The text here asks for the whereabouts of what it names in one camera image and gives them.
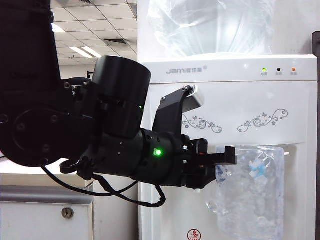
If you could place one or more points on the twin tube ceiling light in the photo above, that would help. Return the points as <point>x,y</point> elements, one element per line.
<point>85,52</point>

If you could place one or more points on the white desk drawer cabinet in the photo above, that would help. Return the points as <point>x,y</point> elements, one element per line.
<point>37,225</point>

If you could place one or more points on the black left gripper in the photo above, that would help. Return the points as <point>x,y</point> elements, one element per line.
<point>170,165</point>

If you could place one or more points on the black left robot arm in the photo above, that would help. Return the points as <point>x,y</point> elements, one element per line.
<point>37,125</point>

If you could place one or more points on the ceiling air vent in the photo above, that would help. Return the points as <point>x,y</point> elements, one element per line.
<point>114,41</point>

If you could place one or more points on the plastic-wrapped water jug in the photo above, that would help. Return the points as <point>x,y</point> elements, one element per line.
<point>212,30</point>

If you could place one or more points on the round drawer lock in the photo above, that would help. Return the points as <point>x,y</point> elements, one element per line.
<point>67,213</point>

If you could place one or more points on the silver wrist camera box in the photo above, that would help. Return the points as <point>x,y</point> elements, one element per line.
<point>195,100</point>

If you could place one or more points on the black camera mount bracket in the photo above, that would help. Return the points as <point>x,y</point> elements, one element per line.
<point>170,112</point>

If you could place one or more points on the black wall rack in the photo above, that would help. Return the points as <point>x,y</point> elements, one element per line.
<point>89,75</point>

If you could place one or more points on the long ceiling light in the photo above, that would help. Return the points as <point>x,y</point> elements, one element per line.
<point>58,28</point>

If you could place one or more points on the white water dispenser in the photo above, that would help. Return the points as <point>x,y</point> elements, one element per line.
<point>225,112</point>

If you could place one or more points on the clear textured plastic mug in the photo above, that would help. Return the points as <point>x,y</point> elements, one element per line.
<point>250,200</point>

